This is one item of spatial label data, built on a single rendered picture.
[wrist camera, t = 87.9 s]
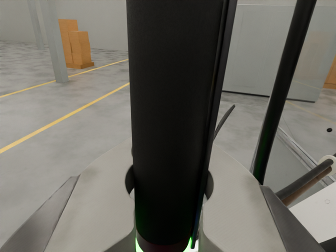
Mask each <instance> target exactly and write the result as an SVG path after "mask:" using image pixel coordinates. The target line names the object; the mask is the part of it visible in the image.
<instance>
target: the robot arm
mask: <svg viewBox="0 0 336 252"><path fill-rule="evenodd" d="M133 189H134V169H133V146H132V136H131V137H129V138H128V139H126V140H125V141H123V142H121V143H120V144H118V145H117V146H115V147H113V148H112V149H110V150H109V151H107V152H106V153H104V154H102V155H101V156H100V157H98V158H97V159H95V160H94V161H93V162H92V163H90V164H89V165H88V166H87V167H86V168H85V169H84V170H83V171H82V172H81V173H80V174H79V175H78V176H71V177H70V178H69V179H68V180H67V181H66V182H65V183H64V184H63V185H62V186H61V187H60V188H59V189H58V190H57V191H56V192H55V193H54V194H53V195H52V196H51V197H50V198H49V199H47V200H46V201H45V202H44V203H43V204H42V205H41V206H40V207H39V208H38V209H37V210H36V211H35V212H34V213H33V214H32V215H31V216H30V217H29V218H28V219H27V220H26V221H25V222H24V223H23V224H22V225H21V226H20V227H19V228H18V229H17V230H16V231H15V232H14V233H13V234H12V235H11V237H10V238H9V239H8V240H7V241H6V242H5V243H4V245H3V246H2V247H1V248H0V252H136V214H135V202H134V200H133V199H132V198H131V196H130V193H131V191H132V190H133ZM204 194H205V195H206V198H207V202H206V203H205V204H204V205H203V210H202V216H201V221H200V227H199V233H198V252H326V251H325V250H324V249H323V248H322V247H321V245H320V244H319V243H318V242H317V241H316V240H315V238H314V237H313V236H312V235H311V234H310V233H309V232H308V230H307V229H306V228H305V227H304V226H303V225H302V224H301V223H300V221H299V220H298V219H297V218H296V217H295V216H294V215H293V213H292V212H291V211H290V210H289V209H288V208H287V207H286V206H285V204H284V203H283V202H282V201H281V200H280V199H279V198H278V196H277V195H276V194H275V193H274V192H273V191H272V190H271V189H270V187H269V186H266V185H261V184H260V183H259V182H258V180H257V179H256V178H255V177H254V176H253V175H252V174H251V173H250V172H249V171H248V170H247V169H246V168H245V167H244V166H243V165H242V164H241V163H239V162H238V161H237V160H236V159H234V158H233V157H232V156H230V155H229V154H228V153H226V152H225V151H224V150H222V149H221V148H220V147H218V146H217V145H215V144H214V143H213V145H212V150H211V156H210V162H209V168H208V174H207V179H206V185H205V191H204Z"/></svg>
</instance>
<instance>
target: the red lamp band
mask: <svg viewBox="0 0 336 252"><path fill-rule="evenodd" d="M192 226H193V223H192ZM192 226H191V229H190V231H189V233H188V234H187V236H186V237H185V238H184V239H182V240H181V241H179V242H177V243H174V244H170V245H158V244H154V243H151V242H149V241H148V240H146V239H145V238H143V237H142V236H141V234H140V233H139V231H138V229H137V226H136V241H137V243H138V245H139V247H140V248H141V249H142V251H143V252H183V251H184V250H185V249H186V248H187V246H188V244H189V242H190V239H191V233H192Z"/></svg>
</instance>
